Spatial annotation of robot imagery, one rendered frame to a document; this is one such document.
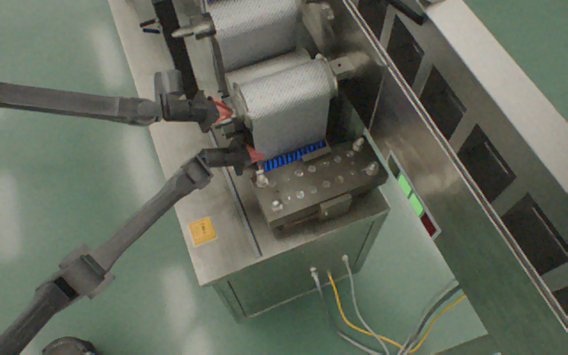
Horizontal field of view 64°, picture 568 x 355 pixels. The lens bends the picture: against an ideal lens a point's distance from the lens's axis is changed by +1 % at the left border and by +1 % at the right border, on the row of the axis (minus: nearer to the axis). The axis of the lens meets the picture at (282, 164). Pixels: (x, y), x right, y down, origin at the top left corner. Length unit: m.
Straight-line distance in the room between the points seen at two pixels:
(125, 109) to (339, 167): 0.66
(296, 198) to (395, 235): 1.18
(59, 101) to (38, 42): 2.42
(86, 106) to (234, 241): 0.62
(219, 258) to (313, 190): 0.36
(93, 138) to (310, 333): 1.67
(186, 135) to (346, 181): 0.61
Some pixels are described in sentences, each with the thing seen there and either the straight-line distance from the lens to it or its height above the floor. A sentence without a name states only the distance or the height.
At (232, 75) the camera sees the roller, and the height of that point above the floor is 1.23.
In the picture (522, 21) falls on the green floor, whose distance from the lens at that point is 3.60.
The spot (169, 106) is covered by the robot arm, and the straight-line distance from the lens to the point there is 1.16.
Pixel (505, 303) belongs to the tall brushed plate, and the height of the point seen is 1.30.
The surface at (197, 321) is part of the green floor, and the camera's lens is 2.35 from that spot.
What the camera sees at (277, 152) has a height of 1.05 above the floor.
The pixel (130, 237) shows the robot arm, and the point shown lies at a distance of 1.15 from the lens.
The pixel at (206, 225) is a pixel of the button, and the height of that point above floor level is 0.92.
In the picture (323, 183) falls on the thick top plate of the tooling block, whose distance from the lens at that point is 1.39.
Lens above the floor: 2.28
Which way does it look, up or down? 62 degrees down
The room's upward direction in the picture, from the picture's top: 2 degrees counter-clockwise
